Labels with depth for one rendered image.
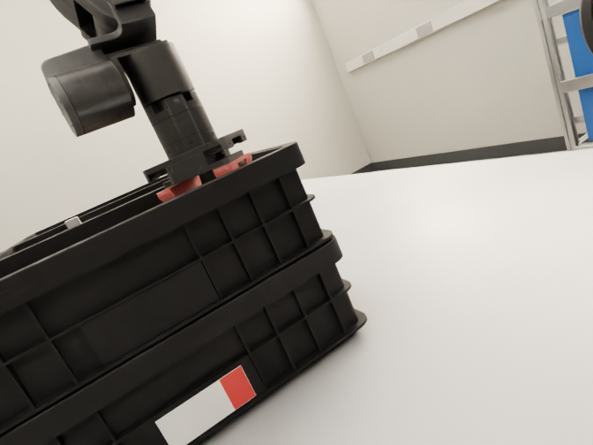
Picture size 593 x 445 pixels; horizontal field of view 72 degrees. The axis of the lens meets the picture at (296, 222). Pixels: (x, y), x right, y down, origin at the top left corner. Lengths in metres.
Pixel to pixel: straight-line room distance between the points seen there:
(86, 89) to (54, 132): 3.19
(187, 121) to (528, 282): 0.39
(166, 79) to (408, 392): 0.37
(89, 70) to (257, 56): 3.73
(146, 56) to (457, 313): 0.41
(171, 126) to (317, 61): 4.05
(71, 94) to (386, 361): 0.39
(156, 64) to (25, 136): 3.20
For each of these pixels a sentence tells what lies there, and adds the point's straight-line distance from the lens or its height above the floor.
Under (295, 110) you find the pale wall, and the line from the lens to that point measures 4.18.
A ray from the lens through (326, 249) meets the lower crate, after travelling 0.43.
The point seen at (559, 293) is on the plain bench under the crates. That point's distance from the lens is 0.48.
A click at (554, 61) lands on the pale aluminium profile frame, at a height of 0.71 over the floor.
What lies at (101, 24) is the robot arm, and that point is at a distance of 0.49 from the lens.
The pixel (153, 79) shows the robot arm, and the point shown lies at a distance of 0.44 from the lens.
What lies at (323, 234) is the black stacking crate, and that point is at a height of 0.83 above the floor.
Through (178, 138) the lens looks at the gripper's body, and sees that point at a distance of 0.43.
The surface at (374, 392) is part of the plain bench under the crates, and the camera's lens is 0.41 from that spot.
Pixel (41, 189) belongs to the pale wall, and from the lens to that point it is 3.58.
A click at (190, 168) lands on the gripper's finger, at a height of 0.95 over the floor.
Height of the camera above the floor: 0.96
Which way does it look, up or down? 15 degrees down
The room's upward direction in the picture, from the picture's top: 23 degrees counter-clockwise
